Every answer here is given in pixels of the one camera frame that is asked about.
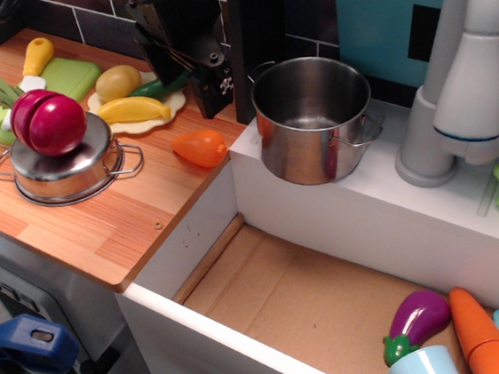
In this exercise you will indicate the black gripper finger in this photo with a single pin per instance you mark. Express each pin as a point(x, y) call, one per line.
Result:
point(213, 88)
point(166, 68)

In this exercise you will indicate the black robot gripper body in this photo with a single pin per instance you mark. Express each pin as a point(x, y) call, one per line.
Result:
point(185, 27)

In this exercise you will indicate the light blue toy cup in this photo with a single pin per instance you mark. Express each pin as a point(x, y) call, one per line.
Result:
point(429, 360)

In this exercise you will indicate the small orange toy carrot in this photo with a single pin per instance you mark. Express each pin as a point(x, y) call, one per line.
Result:
point(206, 148)

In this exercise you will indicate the toy potato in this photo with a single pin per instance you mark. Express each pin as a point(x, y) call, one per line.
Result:
point(117, 82)

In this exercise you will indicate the yellow-handled toy knife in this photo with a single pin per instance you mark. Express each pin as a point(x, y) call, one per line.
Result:
point(39, 52)

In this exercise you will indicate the blue clamp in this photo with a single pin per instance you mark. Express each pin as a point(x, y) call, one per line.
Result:
point(36, 344)

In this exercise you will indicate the upturned steel pan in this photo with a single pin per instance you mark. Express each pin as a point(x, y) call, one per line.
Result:
point(83, 173)

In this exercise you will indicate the yellow toy banana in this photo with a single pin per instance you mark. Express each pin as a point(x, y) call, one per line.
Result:
point(133, 109)

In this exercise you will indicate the green toy cutting board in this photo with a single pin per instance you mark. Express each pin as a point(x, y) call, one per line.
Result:
point(73, 78)

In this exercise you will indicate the white toy sink basin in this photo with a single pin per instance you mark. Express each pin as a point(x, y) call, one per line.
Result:
point(266, 277)

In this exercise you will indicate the tall steel pot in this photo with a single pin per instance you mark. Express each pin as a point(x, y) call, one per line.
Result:
point(312, 118)

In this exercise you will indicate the grey white toy faucet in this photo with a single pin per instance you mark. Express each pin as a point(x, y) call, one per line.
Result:
point(456, 111)

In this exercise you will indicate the red toy onion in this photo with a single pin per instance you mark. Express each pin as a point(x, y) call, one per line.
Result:
point(47, 122)

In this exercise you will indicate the green toy cucumber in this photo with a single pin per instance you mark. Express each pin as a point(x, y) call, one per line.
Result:
point(156, 90)

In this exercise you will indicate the grey toy oven front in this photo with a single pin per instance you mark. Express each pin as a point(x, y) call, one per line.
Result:
point(30, 284)

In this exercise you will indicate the large orange toy carrot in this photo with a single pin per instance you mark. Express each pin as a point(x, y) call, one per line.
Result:
point(476, 332)

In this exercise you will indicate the purple toy eggplant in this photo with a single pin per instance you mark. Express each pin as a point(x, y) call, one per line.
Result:
point(420, 316)

